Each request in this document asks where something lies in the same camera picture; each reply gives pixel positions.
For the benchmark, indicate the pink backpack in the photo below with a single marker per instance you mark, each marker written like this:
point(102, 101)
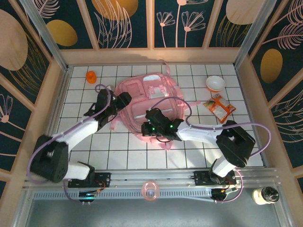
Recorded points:
point(142, 104)

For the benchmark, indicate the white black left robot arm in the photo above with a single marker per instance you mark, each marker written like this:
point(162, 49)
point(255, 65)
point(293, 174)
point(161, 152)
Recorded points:
point(80, 132)

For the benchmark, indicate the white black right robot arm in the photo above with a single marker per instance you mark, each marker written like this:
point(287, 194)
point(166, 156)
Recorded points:
point(201, 133)

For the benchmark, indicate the small orange cup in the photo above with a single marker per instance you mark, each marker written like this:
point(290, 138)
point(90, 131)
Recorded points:
point(91, 76)

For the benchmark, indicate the pink tape roll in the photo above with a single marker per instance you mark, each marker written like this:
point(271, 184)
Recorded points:
point(149, 191)

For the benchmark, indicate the orange snack packet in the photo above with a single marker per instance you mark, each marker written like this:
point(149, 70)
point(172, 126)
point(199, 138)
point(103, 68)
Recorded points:
point(221, 107)

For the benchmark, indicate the white bowl orange rim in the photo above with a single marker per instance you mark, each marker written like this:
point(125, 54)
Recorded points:
point(215, 83)

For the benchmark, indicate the white bottle black cap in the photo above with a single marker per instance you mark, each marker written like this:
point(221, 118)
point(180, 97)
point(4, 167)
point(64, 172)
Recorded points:
point(265, 195)

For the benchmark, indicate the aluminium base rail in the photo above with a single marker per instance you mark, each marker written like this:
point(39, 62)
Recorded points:
point(154, 176)

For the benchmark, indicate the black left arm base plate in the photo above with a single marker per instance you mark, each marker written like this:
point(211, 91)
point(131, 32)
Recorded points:
point(104, 179)

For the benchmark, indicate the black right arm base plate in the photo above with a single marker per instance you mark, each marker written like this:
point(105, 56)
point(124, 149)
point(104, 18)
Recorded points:
point(201, 177)

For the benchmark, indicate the aluminium frame post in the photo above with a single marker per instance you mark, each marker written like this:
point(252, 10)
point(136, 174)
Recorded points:
point(47, 40)
point(253, 30)

